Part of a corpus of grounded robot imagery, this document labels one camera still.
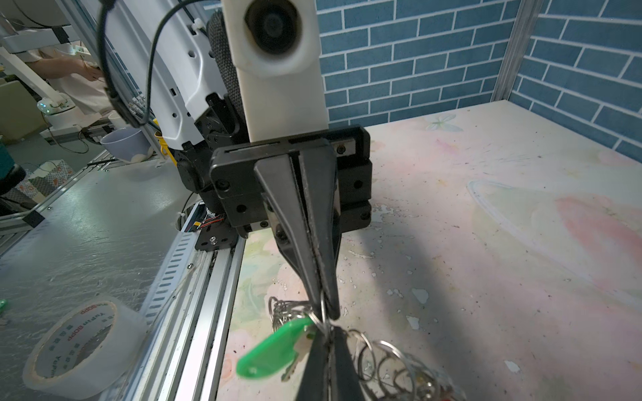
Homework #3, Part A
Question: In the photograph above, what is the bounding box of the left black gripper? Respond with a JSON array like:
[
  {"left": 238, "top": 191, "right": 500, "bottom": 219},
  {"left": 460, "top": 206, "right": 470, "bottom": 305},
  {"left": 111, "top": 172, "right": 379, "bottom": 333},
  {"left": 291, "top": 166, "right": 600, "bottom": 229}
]
[{"left": 210, "top": 125, "right": 373, "bottom": 320}]

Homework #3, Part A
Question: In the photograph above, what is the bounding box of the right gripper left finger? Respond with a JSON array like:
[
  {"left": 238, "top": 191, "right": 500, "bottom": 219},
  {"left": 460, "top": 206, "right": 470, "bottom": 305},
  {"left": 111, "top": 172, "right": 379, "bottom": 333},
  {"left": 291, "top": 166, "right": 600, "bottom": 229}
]
[{"left": 295, "top": 332, "right": 329, "bottom": 401}]

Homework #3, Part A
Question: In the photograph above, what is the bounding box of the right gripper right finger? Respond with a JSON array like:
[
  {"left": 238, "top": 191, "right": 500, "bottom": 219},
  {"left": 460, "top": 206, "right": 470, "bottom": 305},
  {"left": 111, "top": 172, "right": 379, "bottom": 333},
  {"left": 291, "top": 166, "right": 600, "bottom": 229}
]
[{"left": 329, "top": 327, "right": 364, "bottom": 401}]

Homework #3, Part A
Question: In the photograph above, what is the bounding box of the green key tag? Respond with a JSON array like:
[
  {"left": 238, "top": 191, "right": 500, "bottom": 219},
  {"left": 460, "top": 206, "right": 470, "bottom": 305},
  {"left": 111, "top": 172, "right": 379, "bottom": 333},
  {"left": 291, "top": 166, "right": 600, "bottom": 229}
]
[{"left": 236, "top": 317, "right": 317, "bottom": 379}]

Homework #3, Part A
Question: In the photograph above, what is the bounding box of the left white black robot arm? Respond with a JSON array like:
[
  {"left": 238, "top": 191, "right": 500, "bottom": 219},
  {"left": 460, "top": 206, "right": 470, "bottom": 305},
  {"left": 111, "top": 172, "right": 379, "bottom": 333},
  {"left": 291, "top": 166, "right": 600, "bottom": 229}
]
[{"left": 92, "top": 1, "right": 372, "bottom": 319}]

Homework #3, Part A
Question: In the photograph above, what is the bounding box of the white plastic cup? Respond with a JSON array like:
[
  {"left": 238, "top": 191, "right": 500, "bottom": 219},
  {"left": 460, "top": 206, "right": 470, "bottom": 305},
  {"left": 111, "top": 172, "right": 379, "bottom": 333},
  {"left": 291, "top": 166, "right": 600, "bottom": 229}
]
[{"left": 100, "top": 127, "right": 153, "bottom": 164}]

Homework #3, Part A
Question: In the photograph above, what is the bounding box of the clear packing tape roll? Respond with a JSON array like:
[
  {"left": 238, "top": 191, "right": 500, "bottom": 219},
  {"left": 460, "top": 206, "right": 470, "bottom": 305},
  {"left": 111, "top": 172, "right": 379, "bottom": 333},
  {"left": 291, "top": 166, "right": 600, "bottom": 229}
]
[{"left": 23, "top": 295, "right": 149, "bottom": 400}]

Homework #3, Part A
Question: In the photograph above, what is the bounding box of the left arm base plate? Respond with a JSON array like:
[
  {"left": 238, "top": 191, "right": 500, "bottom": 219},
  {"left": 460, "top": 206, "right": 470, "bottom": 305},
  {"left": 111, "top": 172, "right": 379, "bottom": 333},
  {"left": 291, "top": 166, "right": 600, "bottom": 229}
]
[{"left": 192, "top": 202, "right": 239, "bottom": 252}]

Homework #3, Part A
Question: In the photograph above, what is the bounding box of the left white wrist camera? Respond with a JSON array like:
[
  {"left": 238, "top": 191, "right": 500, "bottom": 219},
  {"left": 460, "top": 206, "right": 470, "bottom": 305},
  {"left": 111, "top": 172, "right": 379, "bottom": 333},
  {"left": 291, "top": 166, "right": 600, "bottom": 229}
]
[{"left": 222, "top": 1, "right": 329, "bottom": 142}]

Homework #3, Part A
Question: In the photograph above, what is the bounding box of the aluminium rail frame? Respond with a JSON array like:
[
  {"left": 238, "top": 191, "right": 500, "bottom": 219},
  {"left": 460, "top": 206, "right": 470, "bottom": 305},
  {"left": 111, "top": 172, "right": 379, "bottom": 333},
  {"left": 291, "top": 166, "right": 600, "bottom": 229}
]
[{"left": 0, "top": 149, "right": 247, "bottom": 401}]

